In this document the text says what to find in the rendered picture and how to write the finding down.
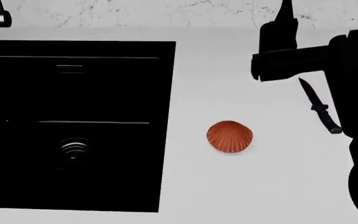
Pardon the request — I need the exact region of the black rectangular sink basin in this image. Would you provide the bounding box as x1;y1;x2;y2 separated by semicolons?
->
0;39;177;213

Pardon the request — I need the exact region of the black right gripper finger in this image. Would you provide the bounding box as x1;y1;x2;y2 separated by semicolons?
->
259;0;299;54

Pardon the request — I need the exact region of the chrome sink drain strainer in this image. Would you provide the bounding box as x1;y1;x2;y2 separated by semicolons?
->
57;137;90;164

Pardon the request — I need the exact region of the orange scallop shell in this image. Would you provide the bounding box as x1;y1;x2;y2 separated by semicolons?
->
206;119;254;154

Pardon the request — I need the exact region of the black dagger knife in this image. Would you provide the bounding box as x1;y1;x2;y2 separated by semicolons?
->
297;77;344;134

